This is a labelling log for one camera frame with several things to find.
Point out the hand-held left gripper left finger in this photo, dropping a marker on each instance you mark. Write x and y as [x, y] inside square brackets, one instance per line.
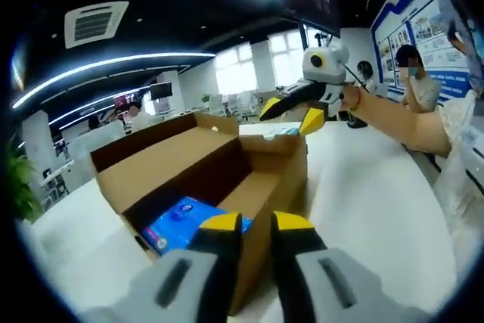
[215, 262]

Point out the black desk object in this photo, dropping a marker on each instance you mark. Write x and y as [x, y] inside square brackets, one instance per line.
[355, 123]

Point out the blue tissue pack soft item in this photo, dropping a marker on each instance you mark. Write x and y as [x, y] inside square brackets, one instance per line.
[177, 224]

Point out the potted green plant white pot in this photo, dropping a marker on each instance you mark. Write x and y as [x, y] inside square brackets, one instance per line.
[20, 187]

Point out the brown cardboard shoe box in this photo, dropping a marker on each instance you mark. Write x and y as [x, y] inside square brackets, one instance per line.
[181, 153]

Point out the person's right hand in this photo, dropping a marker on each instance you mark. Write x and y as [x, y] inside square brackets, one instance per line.
[348, 98]

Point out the white ceiling light strip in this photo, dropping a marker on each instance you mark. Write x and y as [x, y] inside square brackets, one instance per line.
[113, 62]

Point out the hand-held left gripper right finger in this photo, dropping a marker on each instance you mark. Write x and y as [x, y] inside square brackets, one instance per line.
[298, 262]

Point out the grey white chest device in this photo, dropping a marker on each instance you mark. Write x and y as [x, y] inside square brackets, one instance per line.
[475, 156]

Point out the black screen stand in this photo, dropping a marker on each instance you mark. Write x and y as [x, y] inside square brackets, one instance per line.
[304, 35]

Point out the white-flap wipes pack soft item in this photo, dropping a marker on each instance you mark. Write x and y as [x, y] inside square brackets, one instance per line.
[283, 132]

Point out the group of white office chairs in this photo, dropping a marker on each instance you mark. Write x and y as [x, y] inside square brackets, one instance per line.
[234, 103]

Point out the red picture wall screen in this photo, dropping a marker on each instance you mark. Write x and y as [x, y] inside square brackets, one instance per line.
[123, 101]

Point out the white mesh partition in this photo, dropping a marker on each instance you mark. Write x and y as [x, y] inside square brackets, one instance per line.
[94, 141]

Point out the large black screen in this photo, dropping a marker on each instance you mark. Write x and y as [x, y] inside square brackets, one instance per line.
[310, 1]

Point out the white ceiling air vent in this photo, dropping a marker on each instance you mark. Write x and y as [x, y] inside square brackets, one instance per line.
[94, 24]

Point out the small background plant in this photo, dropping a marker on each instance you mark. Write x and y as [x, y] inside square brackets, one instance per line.
[206, 98]

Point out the blue wall poster board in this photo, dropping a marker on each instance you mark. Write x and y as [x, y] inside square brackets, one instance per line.
[435, 16]

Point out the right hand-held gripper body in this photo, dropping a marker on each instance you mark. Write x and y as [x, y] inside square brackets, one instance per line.
[327, 66]

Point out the black wall monitor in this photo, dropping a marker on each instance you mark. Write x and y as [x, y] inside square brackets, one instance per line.
[161, 90]

